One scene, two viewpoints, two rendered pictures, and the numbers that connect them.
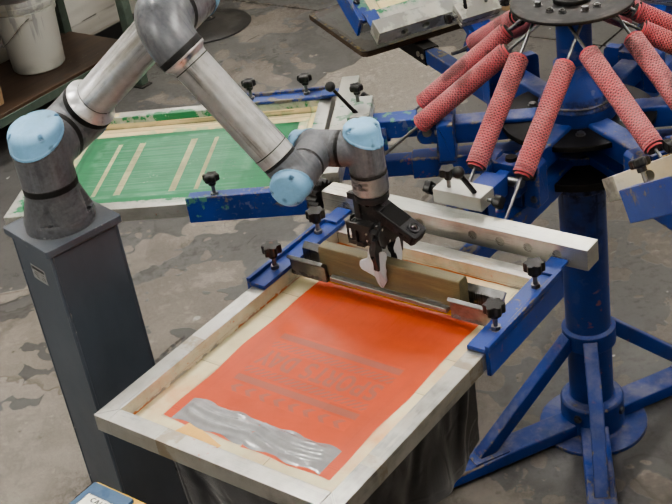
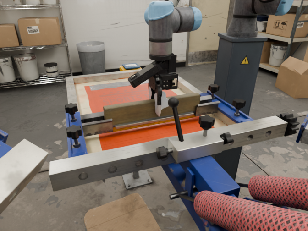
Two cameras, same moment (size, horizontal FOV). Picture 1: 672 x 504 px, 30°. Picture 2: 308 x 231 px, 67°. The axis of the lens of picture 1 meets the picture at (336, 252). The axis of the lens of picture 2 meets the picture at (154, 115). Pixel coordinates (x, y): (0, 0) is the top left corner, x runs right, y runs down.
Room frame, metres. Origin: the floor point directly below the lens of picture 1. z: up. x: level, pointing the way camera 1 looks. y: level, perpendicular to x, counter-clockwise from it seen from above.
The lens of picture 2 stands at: (2.58, -0.77, 1.39)
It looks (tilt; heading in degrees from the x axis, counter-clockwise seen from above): 28 degrees down; 119
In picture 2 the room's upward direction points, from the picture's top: straight up
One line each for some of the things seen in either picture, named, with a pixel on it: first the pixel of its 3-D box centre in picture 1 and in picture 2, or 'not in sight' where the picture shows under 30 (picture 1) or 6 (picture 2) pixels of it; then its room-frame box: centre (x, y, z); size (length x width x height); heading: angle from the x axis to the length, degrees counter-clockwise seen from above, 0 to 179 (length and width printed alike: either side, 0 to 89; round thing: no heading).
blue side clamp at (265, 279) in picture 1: (299, 259); (222, 112); (2.42, 0.08, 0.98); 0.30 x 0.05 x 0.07; 139
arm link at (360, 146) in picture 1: (363, 147); (161, 21); (2.23, -0.09, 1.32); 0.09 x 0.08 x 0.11; 67
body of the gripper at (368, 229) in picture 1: (372, 216); (162, 72); (2.23, -0.08, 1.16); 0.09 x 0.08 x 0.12; 49
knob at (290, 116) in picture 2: (324, 194); (283, 124); (2.63, 0.00, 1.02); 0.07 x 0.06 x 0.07; 139
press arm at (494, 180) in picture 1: (477, 199); (205, 173); (2.48, -0.34, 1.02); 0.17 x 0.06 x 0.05; 139
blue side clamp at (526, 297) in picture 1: (517, 318); (76, 139); (2.05, -0.33, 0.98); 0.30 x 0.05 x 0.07; 139
